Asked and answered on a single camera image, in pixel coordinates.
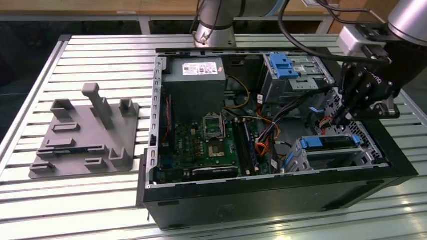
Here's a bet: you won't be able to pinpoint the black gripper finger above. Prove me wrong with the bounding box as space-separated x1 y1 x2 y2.
332 63 360 125
344 74 370 121

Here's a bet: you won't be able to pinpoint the hard disk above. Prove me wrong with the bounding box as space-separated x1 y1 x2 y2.
298 134 362 151

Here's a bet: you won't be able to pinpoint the grey disk bay cage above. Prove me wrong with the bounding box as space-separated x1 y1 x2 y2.
282 134 390 174

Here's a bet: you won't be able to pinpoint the black RAM slot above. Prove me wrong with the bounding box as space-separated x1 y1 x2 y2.
232 118 253 176

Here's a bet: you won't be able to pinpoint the grey optical drive bay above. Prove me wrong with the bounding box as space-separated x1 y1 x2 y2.
261 53 336 106

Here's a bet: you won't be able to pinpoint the blue drive bay latch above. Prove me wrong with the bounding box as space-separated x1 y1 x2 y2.
268 53 300 80

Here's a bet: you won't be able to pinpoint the wooden cabinet panel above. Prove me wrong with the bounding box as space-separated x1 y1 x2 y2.
328 0 394 36

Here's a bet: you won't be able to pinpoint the CPU socket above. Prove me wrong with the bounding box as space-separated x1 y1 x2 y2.
201 112 228 141

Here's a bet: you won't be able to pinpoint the grey power supply unit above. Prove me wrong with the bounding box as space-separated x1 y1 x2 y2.
161 57 228 125

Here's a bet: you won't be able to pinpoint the square brown motherboard chip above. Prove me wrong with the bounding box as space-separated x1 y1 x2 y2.
206 145 226 159

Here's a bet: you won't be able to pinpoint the green motherboard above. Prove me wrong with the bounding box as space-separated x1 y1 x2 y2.
157 109 277 179

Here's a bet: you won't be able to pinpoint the black open PC case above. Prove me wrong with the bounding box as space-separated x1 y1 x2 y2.
136 46 420 231

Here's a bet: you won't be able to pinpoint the wooden workbench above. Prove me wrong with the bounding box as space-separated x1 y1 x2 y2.
0 0 341 35

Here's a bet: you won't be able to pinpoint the grey parts rack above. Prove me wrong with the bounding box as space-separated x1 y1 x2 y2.
28 82 141 180

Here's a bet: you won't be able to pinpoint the RAM stick in rack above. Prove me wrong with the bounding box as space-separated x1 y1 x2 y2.
53 148 89 155

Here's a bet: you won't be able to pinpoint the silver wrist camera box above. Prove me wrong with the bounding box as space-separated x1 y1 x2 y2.
334 23 390 64

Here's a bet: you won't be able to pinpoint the thin black camera cable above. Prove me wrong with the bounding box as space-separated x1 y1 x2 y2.
312 0 389 28

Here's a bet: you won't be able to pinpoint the red black wire bundle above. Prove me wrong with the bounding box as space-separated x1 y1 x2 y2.
257 117 281 151

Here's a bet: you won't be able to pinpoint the yellow black power wires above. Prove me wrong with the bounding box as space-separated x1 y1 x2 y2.
222 74 252 111

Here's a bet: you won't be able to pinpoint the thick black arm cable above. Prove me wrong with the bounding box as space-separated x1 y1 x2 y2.
276 0 393 63

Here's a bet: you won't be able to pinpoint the orange SATA wire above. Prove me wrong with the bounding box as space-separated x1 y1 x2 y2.
254 142 269 160

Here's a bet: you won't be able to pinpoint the thin cable at arm foot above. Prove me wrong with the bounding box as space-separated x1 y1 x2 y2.
188 0 218 44

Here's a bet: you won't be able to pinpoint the thin red wire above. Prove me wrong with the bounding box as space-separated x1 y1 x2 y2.
164 96 174 131

